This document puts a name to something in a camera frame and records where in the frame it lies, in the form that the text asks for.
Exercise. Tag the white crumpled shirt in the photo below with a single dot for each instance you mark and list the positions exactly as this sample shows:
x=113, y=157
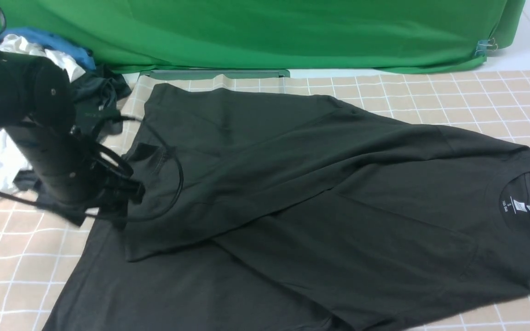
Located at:
x=34, y=101

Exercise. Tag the binder clip on backdrop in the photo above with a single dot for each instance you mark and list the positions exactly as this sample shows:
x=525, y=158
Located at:
x=484, y=47

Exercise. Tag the beige grid-pattern table mat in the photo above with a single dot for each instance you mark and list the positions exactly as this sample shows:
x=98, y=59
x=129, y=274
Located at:
x=38, y=251

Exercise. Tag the dark teal crumpled shirt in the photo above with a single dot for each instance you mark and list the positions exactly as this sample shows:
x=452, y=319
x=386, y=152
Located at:
x=95, y=96

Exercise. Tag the dark gray long-sleeve top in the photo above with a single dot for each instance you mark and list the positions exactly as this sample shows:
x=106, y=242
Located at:
x=307, y=213

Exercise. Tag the gray-green bar under backdrop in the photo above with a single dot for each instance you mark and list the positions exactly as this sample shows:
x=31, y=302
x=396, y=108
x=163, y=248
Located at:
x=205, y=74

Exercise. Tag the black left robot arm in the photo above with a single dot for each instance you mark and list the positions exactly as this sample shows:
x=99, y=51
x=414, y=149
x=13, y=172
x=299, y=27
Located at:
x=74, y=142

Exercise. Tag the blue crumpled garment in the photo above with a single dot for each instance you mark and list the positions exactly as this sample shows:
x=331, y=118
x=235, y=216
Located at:
x=73, y=59

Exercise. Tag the green backdrop cloth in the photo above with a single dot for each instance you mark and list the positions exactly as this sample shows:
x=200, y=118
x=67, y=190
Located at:
x=397, y=36

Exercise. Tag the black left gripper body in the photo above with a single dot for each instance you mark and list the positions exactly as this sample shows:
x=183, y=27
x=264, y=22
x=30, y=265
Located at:
x=75, y=184

